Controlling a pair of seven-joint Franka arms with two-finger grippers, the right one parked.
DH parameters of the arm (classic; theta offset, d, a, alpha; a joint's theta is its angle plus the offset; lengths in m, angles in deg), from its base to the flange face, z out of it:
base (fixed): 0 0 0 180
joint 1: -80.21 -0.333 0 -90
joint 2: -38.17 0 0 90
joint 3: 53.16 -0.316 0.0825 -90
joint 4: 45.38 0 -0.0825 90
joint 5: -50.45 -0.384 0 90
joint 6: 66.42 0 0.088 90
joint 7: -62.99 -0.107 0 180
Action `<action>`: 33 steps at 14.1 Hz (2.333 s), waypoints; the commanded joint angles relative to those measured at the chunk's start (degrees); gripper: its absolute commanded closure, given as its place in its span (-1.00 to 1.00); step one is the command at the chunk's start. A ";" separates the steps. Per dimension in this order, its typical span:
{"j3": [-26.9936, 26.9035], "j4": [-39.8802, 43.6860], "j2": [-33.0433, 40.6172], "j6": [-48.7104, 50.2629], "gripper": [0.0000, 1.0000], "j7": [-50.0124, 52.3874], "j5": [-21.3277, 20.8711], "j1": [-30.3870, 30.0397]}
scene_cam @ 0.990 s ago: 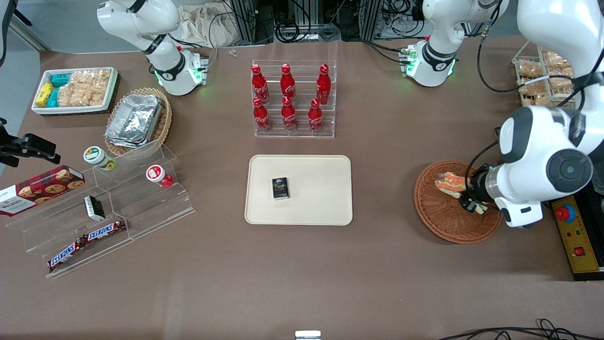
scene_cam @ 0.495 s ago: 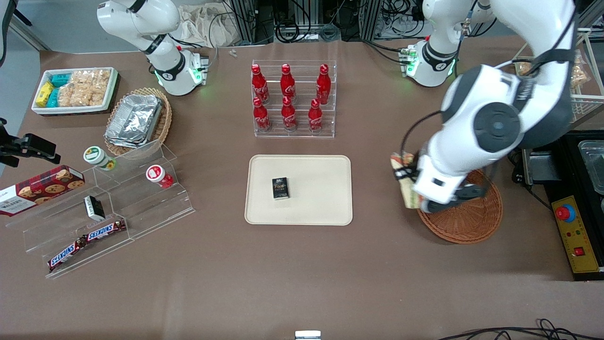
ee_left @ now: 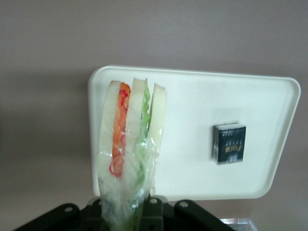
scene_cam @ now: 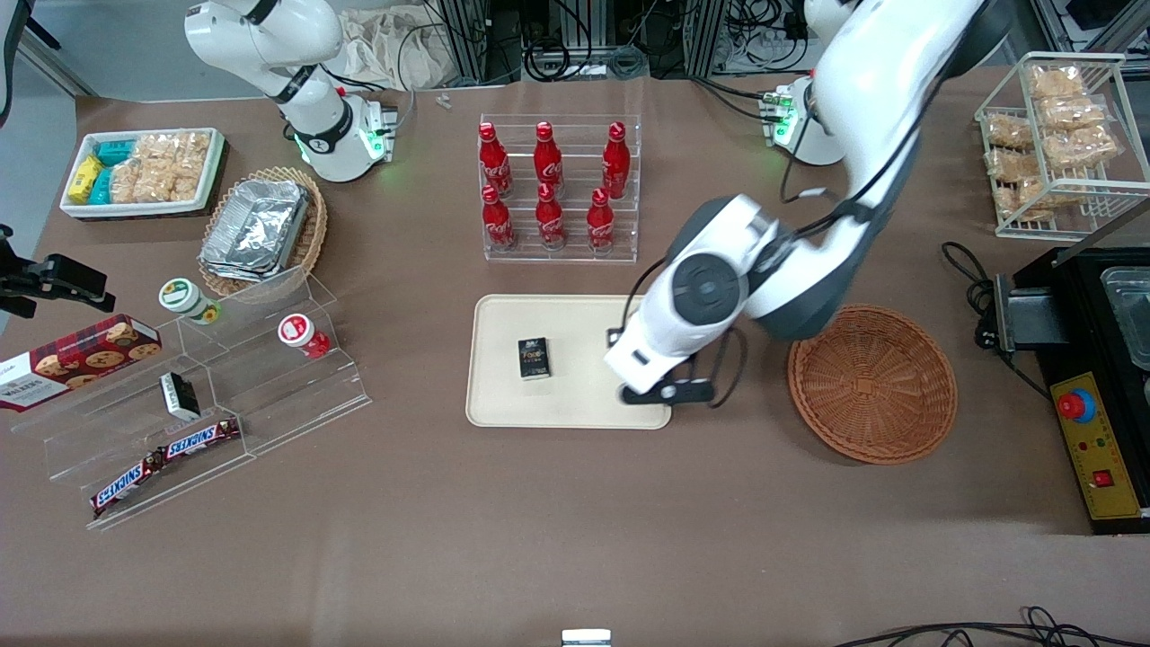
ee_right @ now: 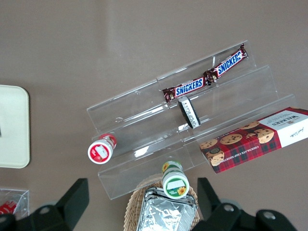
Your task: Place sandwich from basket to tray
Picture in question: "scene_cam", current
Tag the clear rice cracker packet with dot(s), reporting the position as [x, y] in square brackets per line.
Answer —
[154, 151]
[139, 184]
[193, 166]

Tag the yellow emergency stop box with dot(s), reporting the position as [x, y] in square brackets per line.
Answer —
[1105, 467]

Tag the clear acrylic stepped shelf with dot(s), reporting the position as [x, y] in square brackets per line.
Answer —
[296, 404]

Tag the clear acrylic bottle rack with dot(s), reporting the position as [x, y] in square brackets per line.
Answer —
[575, 256]

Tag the snickers chocolate bar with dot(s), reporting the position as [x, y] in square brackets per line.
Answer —
[202, 438]
[126, 485]

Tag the white rectangular bin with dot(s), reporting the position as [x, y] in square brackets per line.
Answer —
[135, 208]

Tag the aluminium frame post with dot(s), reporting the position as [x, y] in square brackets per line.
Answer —
[476, 40]

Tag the beige plastic tray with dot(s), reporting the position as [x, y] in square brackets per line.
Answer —
[575, 404]

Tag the clear plastic container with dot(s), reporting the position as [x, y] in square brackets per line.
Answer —
[1130, 314]

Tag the clear bagged pastry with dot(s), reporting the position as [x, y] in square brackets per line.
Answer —
[1056, 83]
[1008, 132]
[1013, 164]
[1071, 113]
[1083, 147]
[1022, 199]

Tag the yellow snack packet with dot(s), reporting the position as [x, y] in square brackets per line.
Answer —
[84, 178]

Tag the small silver object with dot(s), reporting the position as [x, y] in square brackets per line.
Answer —
[586, 638]

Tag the brown round wicker basket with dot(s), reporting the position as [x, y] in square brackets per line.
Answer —
[871, 386]

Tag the black control box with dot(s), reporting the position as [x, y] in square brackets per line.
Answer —
[1078, 296]

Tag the light oval wicker basket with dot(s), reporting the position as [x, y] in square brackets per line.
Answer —
[314, 234]

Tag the small black box gold print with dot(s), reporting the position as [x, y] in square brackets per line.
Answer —
[534, 358]

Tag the green lid yogurt cup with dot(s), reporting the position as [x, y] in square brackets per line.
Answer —
[184, 299]

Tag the red lid cup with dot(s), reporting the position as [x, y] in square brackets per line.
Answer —
[299, 332]

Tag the small black white box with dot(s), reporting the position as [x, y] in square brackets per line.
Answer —
[181, 397]

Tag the black grey bracket box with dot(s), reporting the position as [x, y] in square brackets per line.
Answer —
[1033, 314]

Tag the red cola bottle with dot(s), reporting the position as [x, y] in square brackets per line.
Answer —
[600, 226]
[616, 166]
[494, 166]
[498, 225]
[550, 223]
[548, 166]

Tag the red emergency stop button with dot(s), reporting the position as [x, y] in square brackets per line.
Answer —
[1076, 406]

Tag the red tartan cookie box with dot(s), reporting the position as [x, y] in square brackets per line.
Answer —
[81, 359]

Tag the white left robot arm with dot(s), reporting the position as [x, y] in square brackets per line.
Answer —
[862, 90]

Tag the crumpled beige cloth bag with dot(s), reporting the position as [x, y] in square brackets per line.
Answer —
[377, 49]

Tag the teal snack packet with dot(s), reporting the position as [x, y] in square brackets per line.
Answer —
[101, 186]
[115, 152]

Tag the aluminium foil tray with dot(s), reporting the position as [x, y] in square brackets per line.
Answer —
[235, 275]
[256, 225]

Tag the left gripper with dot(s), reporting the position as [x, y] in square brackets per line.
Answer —
[609, 338]

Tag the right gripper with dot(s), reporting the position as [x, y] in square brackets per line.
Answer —
[56, 275]

